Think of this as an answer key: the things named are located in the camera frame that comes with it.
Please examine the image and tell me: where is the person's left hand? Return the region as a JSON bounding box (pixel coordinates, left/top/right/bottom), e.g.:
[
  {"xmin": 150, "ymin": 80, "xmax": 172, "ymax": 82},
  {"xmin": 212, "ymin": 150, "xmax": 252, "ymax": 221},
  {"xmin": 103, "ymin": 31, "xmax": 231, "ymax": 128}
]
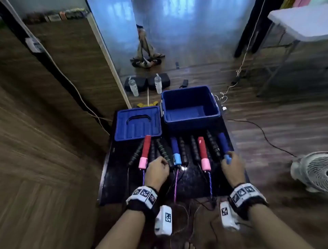
[{"xmin": 144, "ymin": 156, "xmax": 170, "ymax": 192}]

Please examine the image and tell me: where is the person's right hand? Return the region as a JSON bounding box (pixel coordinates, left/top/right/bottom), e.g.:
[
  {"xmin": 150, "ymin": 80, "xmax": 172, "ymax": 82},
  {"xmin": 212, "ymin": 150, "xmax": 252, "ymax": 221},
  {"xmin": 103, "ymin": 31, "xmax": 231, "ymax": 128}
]
[{"xmin": 221, "ymin": 150, "xmax": 246, "ymax": 189}]

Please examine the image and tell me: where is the red-handled blue jump rope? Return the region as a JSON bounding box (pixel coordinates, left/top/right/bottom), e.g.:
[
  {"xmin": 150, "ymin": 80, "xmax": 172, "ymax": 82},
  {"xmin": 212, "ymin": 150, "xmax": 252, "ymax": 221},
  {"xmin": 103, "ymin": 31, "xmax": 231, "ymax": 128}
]
[{"xmin": 138, "ymin": 135, "xmax": 214, "ymax": 199}]

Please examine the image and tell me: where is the blue-handled pink jump rope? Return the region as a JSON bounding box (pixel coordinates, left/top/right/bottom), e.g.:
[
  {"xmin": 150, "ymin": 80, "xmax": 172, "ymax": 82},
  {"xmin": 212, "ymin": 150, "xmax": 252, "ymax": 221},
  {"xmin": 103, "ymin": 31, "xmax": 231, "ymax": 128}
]
[{"xmin": 170, "ymin": 132, "xmax": 232, "ymax": 205}]

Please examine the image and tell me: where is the blue plastic bin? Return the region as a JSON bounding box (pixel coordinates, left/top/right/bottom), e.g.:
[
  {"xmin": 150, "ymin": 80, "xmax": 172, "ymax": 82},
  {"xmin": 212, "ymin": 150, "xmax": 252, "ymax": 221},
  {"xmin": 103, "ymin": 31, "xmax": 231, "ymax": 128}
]
[{"xmin": 161, "ymin": 85, "xmax": 221, "ymax": 131}]

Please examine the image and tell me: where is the person's left forearm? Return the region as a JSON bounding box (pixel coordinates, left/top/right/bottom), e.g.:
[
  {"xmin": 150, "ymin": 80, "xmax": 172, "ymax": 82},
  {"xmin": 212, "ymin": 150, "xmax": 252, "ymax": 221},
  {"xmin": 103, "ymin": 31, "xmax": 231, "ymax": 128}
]
[{"xmin": 95, "ymin": 209, "xmax": 157, "ymax": 249}]

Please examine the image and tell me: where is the person's right forearm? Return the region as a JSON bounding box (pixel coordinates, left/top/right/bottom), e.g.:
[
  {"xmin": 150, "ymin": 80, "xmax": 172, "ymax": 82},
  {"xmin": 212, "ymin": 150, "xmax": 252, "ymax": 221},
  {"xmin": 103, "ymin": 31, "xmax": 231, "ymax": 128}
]
[{"xmin": 247, "ymin": 204, "xmax": 314, "ymax": 249}]

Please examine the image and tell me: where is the blue bin lid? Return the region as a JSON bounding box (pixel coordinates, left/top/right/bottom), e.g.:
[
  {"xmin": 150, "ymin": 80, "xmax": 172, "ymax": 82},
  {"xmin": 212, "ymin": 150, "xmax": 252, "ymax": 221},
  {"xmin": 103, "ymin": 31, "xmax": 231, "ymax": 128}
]
[{"xmin": 114, "ymin": 105, "xmax": 163, "ymax": 142}]

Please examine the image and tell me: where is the black wristband with marker tags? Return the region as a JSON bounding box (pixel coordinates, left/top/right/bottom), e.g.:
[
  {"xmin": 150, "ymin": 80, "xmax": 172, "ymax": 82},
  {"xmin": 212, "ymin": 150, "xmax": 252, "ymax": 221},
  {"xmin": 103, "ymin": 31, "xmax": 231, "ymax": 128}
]
[
  {"xmin": 125, "ymin": 185, "xmax": 161, "ymax": 219},
  {"xmin": 227, "ymin": 182, "xmax": 269, "ymax": 221}
]

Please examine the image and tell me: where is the black glossy low table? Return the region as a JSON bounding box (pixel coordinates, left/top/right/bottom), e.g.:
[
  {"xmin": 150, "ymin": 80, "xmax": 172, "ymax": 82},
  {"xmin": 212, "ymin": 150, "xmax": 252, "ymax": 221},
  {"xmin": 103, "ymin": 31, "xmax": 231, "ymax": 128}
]
[{"xmin": 97, "ymin": 102, "xmax": 250, "ymax": 207}]

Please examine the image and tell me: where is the white floor fan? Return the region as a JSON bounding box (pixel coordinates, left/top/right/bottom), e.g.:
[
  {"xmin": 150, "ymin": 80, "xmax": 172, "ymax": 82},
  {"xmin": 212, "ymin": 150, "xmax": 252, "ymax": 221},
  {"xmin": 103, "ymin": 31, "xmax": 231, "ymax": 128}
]
[{"xmin": 290, "ymin": 151, "xmax": 328, "ymax": 193}]

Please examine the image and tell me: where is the white water bottle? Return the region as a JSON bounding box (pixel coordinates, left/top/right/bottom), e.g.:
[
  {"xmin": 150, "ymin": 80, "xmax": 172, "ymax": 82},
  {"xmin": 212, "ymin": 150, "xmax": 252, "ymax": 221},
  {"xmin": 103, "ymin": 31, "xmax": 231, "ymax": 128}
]
[{"xmin": 154, "ymin": 74, "xmax": 163, "ymax": 94}]

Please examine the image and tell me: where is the black pouch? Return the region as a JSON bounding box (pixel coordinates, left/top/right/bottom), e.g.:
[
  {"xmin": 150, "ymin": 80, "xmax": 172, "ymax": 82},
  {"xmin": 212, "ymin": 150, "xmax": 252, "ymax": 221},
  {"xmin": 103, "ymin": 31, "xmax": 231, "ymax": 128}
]
[{"xmin": 147, "ymin": 73, "xmax": 171, "ymax": 91}]

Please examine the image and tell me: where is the white folding table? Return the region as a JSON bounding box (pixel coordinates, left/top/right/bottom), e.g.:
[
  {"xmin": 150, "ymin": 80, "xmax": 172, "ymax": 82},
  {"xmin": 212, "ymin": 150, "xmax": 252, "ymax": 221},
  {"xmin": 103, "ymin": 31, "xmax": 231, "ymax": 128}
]
[{"xmin": 256, "ymin": 4, "xmax": 328, "ymax": 98}]

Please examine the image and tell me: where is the row of small assorted items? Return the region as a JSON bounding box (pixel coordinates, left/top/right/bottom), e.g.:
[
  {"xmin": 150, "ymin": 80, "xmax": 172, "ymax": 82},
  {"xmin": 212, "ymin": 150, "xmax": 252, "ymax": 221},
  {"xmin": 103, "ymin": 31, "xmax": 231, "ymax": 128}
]
[{"xmin": 22, "ymin": 8, "xmax": 89, "ymax": 25}]

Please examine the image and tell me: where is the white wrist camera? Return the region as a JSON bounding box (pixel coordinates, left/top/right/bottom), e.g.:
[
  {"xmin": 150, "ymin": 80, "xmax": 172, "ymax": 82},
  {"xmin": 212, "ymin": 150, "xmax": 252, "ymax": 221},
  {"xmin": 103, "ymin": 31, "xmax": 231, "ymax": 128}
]
[
  {"xmin": 154, "ymin": 205, "xmax": 173, "ymax": 236},
  {"xmin": 220, "ymin": 201, "xmax": 241, "ymax": 232}
]

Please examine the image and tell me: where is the black floor cable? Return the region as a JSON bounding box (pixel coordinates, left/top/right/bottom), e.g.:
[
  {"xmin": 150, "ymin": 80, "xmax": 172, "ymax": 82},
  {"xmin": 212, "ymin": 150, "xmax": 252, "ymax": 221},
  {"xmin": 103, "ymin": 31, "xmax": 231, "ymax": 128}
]
[{"xmin": 227, "ymin": 118, "xmax": 298, "ymax": 157}]

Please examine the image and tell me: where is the thin white hanging cable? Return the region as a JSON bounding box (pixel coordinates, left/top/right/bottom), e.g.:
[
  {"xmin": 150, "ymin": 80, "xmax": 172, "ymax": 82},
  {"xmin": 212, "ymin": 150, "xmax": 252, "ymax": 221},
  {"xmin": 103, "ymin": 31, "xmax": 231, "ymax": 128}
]
[{"xmin": 214, "ymin": 0, "xmax": 267, "ymax": 104}]

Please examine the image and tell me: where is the white wall cable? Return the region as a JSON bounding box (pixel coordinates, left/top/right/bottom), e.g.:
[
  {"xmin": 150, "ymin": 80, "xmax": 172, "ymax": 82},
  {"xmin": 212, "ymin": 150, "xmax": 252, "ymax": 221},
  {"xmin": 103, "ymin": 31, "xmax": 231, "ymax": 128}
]
[{"xmin": 41, "ymin": 49, "xmax": 113, "ymax": 136}]

